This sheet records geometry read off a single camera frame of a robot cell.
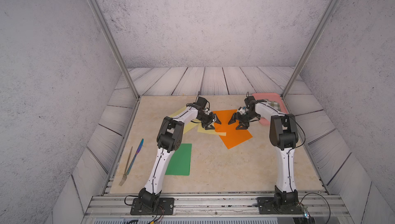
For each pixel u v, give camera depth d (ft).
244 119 3.00
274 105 3.76
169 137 2.15
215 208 2.39
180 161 2.93
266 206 2.37
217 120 3.16
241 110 3.30
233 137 3.15
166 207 2.39
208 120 3.07
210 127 3.25
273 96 4.01
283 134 2.01
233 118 3.13
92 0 2.44
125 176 2.70
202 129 3.25
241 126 3.19
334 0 2.47
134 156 2.97
